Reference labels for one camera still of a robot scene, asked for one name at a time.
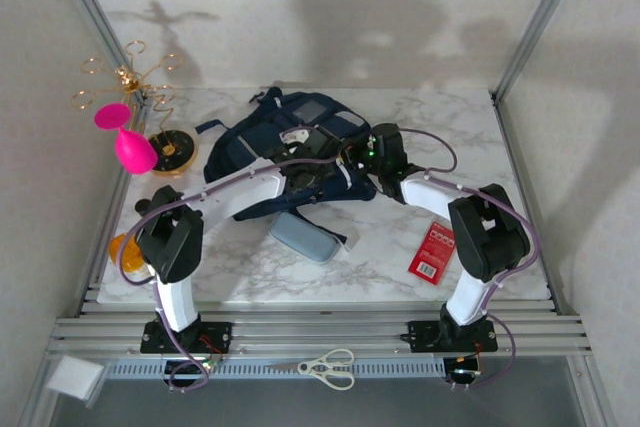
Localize navy blue student backpack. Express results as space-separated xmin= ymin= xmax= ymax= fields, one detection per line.
xmin=194 ymin=86 xmax=381 ymax=251

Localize grey-blue pencil case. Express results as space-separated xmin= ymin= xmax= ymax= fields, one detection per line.
xmin=268 ymin=211 xmax=339 ymax=267

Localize red card package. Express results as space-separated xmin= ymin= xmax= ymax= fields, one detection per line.
xmin=407 ymin=220 xmax=459 ymax=287

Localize pink plastic goblet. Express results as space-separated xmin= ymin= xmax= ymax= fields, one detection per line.
xmin=94 ymin=102 xmax=160 ymax=176

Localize orange plastic bowl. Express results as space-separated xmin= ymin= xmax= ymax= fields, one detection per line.
xmin=108 ymin=232 xmax=152 ymax=277

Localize white paper in clear sleeve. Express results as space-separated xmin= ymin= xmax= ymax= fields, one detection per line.
xmin=45 ymin=355 xmax=105 ymax=406

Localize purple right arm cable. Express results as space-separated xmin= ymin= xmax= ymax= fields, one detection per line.
xmin=398 ymin=127 xmax=544 ymax=393

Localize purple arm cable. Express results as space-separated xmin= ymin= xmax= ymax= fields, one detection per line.
xmin=118 ymin=127 xmax=346 ymax=394
xmin=398 ymin=127 xmax=544 ymax=393

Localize aluminium side rail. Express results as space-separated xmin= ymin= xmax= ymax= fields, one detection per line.
xmin=74 ymin=96 xmax=154 ymax=318
xmin=492 ymin=91 xmax=569 ymax=318

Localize gold wire glass rack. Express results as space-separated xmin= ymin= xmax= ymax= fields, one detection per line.
xmin=70 ymin=40 xmax=199 ymax=177

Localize aluminium cross rail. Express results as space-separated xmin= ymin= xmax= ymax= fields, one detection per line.
xmin=47 ymin=314 xmax=594 ymax=359

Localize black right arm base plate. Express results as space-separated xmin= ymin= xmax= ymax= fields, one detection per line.
xmin=407 ymin=319 xmax=499 ymax=353

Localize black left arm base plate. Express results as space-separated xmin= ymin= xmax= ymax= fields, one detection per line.
xmin=139 ymin=320 xmax=234 ymax=354

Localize white handled scissors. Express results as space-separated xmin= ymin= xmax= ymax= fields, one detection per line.
xmin=267 ymin=348 xmax=356 ymax=391

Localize grey slotted cable duct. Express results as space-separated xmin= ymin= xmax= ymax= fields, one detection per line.
xmin=107 ymin=359 xmax=446 ymax=379

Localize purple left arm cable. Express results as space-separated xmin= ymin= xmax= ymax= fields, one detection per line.
xmin=118 ymin=127 xmax=346 ymax=394

